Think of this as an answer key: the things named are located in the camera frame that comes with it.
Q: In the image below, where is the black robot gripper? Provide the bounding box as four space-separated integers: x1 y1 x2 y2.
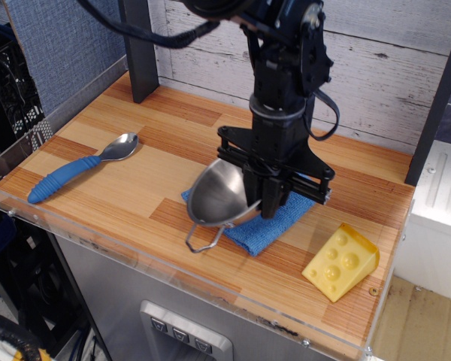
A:
218 111 335 219

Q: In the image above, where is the small stainless steel pot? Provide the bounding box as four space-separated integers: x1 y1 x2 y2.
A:
186 159 261 253

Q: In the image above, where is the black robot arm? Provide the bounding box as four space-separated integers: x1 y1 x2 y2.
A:
186 1 336 219

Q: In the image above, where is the blue folded cloth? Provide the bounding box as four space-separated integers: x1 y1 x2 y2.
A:
181 187 315 256

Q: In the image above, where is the yellow toy cheese wedge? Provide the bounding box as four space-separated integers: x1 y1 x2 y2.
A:
301 223 380 302

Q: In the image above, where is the clear acrylic table guard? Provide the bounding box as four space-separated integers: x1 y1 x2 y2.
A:
0 60 413 360

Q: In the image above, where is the silver panel with buttons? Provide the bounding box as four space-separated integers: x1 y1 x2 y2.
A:
140 300 234 360

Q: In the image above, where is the black plastic crate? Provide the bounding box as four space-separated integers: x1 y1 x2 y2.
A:
0 24 44 153

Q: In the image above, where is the spoon with blue handle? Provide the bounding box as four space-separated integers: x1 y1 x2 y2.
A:
27 132 139 204

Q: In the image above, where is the black braided cable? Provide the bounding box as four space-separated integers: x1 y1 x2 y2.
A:
77 0 221 49

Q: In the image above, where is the dark left frame post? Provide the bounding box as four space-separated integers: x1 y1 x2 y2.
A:
119 0 159 104

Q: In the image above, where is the dark frame post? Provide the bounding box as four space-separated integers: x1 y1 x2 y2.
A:
404 51 451 186
119 0 159 104

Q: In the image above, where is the dark right frame post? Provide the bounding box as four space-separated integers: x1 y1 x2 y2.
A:
404 51 451 186

